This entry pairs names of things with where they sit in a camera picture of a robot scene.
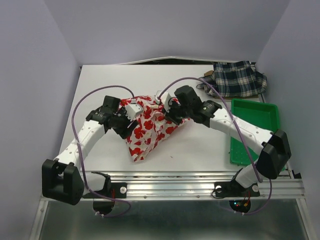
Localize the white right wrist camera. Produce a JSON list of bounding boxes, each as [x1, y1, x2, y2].
[[154, 91, 172, 113]]

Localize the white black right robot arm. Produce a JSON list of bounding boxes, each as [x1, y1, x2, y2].
[[156, 85, 292, 199]]

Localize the aluminium frame rail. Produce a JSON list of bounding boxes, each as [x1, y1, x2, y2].
[[39, 170, 307, 201]]

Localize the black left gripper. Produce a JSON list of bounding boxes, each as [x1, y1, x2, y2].
[[112, 106, 139, 139]]

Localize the white red floral skirt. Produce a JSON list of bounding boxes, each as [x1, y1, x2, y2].
[[120, 96, 190, 162]]

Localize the brown pleated skirt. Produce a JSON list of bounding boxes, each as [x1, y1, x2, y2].
[[203, 70, 214, 77]]

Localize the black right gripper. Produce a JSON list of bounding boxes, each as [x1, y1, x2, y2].
[[161, 99, 192, 126]]

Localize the navy plaid skirt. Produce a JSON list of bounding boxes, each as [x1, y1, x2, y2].
[[196, 61, 268, 99]]

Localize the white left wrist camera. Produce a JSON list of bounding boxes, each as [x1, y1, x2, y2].
[[125, 103, 144, 121]]

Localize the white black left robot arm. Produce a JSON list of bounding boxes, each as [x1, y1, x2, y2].
[[41, 96, 143, 205]]

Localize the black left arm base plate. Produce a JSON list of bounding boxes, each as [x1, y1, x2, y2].
[[95, 182, 128, 199]]

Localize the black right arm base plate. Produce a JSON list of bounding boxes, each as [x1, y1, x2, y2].
[[211, 181, 260, 199]]

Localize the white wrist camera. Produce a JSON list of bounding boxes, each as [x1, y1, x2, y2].
[[125, 103, 144, 121], [154, 91, 172, 113]]

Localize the green plastic basket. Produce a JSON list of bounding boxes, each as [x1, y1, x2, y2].
[[228, 98, 286, 173]]

